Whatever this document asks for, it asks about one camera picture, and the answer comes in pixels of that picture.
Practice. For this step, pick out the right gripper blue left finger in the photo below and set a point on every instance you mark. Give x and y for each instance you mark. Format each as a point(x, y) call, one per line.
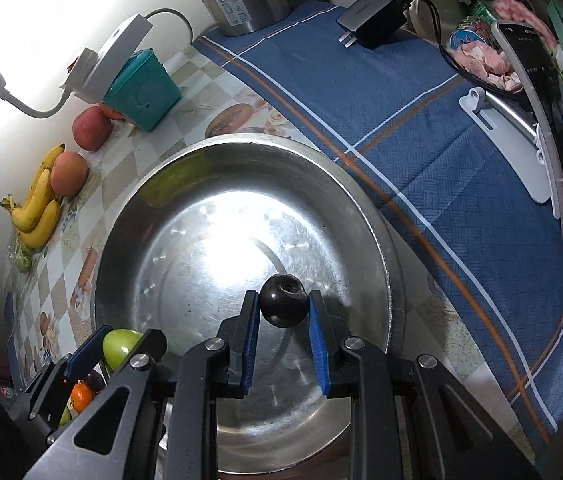
point(240, 333)

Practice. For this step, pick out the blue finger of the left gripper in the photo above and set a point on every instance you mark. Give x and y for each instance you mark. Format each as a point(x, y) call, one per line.
point(88, 355)

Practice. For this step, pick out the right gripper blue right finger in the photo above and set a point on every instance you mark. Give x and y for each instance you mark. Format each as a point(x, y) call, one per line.
point(327, 332)

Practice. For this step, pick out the green mango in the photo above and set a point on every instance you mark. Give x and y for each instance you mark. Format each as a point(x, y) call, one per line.
point(117, 345)

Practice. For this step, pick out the dark plum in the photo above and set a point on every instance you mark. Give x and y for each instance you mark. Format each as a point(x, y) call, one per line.
point(283, 301)

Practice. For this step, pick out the orange near dark plum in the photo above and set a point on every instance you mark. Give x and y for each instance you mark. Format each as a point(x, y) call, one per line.
point(81, 396)

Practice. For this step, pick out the printed checkered table mat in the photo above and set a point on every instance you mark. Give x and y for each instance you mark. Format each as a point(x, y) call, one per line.
point(51, 303)

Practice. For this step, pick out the stainless steel bowl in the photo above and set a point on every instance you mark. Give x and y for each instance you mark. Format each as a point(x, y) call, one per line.
point(193, 249)

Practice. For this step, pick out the clear box of green fruit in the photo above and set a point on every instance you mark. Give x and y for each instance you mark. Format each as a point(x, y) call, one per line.
point(20, 256)

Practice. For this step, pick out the yellow banana bunch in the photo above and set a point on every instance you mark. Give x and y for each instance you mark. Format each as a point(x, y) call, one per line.
point(36, 219)

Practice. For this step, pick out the red peach nearest bananas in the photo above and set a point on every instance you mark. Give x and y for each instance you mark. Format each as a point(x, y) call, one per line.
point(68, 174)

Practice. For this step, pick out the blue checked tablecloth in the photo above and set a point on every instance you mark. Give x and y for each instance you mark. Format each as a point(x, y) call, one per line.
point(482, 262)

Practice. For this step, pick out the red peach near box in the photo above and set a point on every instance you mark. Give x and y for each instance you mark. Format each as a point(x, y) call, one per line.
point(91, 129)

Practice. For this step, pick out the middle red peach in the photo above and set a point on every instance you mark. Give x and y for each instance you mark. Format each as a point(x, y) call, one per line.
point(111, 113)

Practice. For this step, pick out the teal plastic box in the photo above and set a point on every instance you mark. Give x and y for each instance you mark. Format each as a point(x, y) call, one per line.
point(143, 92)

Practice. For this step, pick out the white phone stand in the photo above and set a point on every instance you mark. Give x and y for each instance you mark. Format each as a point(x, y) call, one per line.
point(516, 135)

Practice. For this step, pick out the white power strip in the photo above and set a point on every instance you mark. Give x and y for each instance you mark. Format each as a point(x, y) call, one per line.
point(94, 71)

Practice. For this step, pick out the black power adapter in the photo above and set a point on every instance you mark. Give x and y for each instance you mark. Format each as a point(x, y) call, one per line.
point(371, 23)

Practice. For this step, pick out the pink snack packet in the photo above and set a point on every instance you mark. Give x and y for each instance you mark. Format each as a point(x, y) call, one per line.
point(474, 47)

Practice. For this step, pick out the smartphone on stand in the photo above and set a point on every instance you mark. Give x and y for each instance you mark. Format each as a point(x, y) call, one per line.
point(544, 89)

